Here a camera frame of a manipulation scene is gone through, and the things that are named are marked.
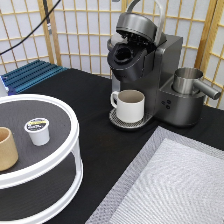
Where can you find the white coffee pod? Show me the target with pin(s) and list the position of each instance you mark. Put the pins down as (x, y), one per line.
(38, 131)

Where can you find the coffee machine lid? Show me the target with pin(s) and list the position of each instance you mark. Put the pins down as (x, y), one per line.
(131, 23)

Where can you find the grey coffee machine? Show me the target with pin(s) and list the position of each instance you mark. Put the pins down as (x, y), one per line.
(150, 70)

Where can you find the white ceramic mug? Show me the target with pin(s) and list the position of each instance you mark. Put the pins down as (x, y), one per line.
(128, 105)

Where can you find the steel milk frother jug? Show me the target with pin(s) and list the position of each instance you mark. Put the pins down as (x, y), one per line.
(188, 81)

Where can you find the wooden shoji screen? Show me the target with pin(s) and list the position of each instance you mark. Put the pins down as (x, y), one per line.
(74, 34)

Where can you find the blue ridged mat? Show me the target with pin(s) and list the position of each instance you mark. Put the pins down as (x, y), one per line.
(29, 75)

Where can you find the grey woven placemat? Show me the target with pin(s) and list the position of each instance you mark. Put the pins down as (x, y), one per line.
(172, 180)

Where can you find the white two-tier round shelf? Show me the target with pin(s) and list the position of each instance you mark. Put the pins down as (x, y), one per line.
(45, 178)

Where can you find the tan wooden cup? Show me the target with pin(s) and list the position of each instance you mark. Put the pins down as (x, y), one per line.
(8, 150)

